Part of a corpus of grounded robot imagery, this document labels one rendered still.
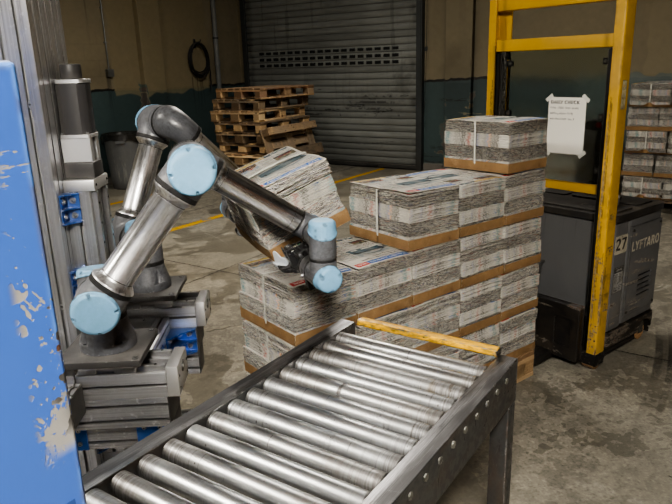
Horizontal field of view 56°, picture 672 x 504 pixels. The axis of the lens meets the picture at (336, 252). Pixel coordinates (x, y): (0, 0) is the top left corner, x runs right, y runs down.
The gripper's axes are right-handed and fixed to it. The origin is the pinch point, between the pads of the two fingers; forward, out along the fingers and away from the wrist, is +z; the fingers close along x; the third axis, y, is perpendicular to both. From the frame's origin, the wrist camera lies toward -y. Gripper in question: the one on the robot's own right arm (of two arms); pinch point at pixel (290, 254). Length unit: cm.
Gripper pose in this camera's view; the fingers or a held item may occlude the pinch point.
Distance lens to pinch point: 202.0
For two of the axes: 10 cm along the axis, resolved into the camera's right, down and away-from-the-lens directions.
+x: -8.5, 4.7, -2.5
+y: -3.5, -8.5, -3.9
